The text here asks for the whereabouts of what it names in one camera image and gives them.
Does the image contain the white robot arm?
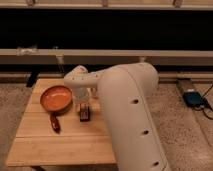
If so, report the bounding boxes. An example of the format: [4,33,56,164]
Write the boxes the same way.
[64,62,171,171]

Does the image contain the orange frying pan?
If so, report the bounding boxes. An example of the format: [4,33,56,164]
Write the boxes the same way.
[40,85,72,133]

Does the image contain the wooden table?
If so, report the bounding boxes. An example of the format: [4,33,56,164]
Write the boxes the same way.
[6,79,115,166]

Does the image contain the grey metal rail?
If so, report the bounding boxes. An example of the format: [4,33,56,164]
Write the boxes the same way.
[0,48,213,66]

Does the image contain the black cable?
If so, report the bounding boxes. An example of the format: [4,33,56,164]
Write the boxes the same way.
[198,83,213,120]

